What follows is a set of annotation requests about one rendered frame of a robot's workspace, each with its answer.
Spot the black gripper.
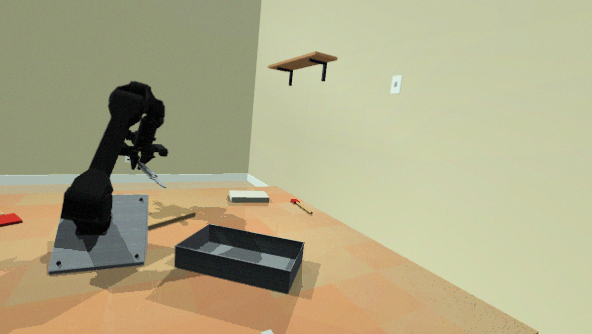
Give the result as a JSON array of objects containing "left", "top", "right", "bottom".
[{"left": 119, "top": 130, "right": 168, "bottom": 170}]

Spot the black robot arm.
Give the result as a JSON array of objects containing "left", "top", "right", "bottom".
[{"left": 61, "top": 82, "right": 165, "bottom": 235}]

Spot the light brown wooden board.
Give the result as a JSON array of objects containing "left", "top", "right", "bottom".
[{"left": 148, "top": 196, "right": 195, "bottom": 230}]

